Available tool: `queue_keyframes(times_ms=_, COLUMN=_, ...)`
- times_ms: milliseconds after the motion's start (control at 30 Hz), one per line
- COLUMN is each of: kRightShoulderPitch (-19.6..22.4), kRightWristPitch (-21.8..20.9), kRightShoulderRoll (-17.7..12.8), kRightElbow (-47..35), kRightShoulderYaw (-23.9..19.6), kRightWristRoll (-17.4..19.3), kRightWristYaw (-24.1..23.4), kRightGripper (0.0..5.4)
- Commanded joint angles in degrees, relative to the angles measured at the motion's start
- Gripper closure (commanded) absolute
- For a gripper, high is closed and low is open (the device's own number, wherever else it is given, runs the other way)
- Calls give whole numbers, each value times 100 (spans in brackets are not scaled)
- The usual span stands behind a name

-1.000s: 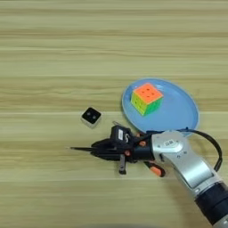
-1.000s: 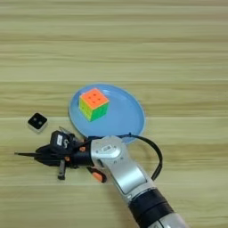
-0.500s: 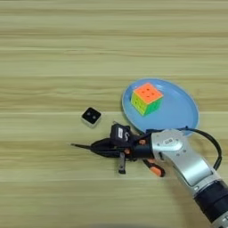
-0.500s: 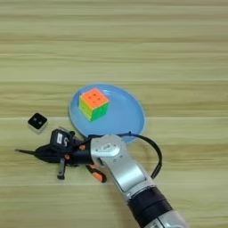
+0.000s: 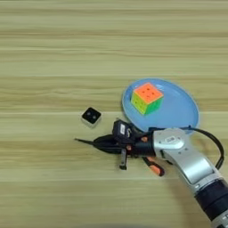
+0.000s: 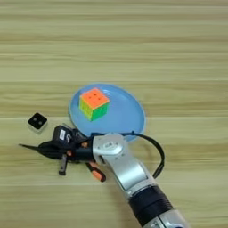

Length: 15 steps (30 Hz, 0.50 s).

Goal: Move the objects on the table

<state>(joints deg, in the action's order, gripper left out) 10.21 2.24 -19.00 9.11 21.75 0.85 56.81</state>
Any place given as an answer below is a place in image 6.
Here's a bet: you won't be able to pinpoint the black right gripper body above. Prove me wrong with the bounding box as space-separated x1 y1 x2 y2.
63 131 96 164

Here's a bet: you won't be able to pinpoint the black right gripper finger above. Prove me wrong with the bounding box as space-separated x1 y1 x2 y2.
37 141 69 176
40 149 61 160

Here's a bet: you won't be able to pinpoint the small black box white label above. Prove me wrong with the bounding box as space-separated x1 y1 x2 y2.
52 125 76 147

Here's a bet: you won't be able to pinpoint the blue round plate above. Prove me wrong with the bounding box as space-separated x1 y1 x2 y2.
69 83 147 143

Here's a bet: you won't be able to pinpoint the orange black needle-nose pliers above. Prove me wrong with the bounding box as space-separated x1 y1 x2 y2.
61 122 107 183

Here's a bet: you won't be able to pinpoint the colourful puzzle cube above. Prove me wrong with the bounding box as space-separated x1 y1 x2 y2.
77 87 111 123

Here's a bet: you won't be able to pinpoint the small black white cube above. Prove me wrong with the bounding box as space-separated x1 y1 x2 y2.
27 111 49 134

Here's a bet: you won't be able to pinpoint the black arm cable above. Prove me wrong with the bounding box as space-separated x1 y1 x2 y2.
88 130 167 180

